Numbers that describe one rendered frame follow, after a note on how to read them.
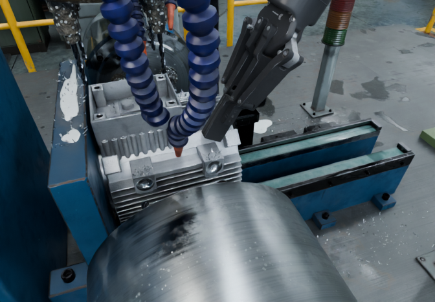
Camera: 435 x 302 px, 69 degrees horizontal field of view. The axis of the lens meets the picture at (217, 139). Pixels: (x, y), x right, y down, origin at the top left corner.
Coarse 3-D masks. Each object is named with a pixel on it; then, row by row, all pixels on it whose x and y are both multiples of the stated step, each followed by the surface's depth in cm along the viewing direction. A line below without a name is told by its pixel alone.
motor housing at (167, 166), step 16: (192, 144) 48; (128, 160) 45; (160, 160) 46; (176, 160) 46; (192, 160) 46; (224, 160) 48; (240, 160) 48; (112, 176) 44; (128, 176) 45; (160, 176) 45; (176, 176) 46; (192, 176) 47; (224, 176) 49; (240, 176) 49; (112, 192) 43; (128, 192) 44; (160, 192) 47; (176, 192) 47; (128, 208) 46
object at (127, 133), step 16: (160, 80) 49; (96, 96) 47; (112, 96) 49; (128, 96) 50; (160, 96) 50; (176, 96) 45; (96, 112) 47; (112, 112) 47; (128, 112) 45; (176, 112) 43; (96, 128) 41; (112, 128) 42; (128, 128) 42; (144, 128) 43; (160, 128) 44; (112, 144) 43; (128, 144) 44; (144, 144) 45; (160, 144) 46
